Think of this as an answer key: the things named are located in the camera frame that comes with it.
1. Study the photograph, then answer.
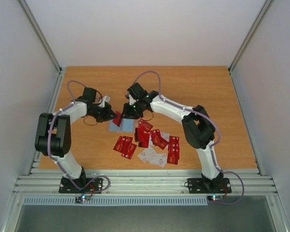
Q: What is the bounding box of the red VIP card centre right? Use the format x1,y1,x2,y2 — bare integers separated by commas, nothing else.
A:
149,129,168,150

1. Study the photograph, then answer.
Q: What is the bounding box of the white card front right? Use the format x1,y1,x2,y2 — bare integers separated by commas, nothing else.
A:
149,153,167,168

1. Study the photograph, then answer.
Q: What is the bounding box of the dark red magstripe card centre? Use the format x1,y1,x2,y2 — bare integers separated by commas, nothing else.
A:
134,127,150,148

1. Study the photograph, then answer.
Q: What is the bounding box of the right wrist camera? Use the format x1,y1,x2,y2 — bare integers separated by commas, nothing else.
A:
125,93,136,105

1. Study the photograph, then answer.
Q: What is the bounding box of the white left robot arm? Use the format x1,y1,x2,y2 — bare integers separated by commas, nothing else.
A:
34,87,117,192

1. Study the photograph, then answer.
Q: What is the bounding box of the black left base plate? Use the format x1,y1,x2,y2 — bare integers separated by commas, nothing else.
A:
58,177,103,194

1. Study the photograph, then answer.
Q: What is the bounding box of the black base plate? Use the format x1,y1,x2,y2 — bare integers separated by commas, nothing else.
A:
187,178,232,194
58,177,103,194

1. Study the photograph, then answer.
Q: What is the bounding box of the white card centre pile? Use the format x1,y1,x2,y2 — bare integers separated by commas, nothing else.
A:
138,147,156,163

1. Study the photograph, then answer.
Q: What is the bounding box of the aluminium front rail frame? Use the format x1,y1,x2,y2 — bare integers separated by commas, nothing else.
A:
13,169,278,196

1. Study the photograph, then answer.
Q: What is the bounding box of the dark red magstripe card front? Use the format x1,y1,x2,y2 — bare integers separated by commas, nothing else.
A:
112,111,122,127

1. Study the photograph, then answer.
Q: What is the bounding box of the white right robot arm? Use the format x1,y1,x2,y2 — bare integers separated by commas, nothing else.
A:
122,82,223,193

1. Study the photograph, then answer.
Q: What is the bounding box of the grey slotted cable duct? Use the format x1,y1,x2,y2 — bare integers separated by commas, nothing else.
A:
23,196,208,206

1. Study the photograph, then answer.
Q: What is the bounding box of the dark red magstripe card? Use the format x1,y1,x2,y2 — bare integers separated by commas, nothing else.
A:
112,111,122,127
134,127,150,148

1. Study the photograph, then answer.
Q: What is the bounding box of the red VIP card under pile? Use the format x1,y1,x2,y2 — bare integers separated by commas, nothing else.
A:
121,143,137,160

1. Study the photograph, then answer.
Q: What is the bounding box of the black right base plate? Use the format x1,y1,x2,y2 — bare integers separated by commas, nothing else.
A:
187,178,232,194

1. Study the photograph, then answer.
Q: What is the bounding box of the red VIP card top pile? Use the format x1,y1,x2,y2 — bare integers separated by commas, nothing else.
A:
138,119,153,133

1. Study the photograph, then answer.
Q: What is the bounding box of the pink leather card holder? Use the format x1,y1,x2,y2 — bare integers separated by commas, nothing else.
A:
109,119,135,132

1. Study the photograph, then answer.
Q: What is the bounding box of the red VIP card left pile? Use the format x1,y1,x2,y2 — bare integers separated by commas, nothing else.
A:
113,136,132,153

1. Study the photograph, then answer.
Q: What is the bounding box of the red card stack right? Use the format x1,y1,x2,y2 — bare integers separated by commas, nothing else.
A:
167,136,180,165

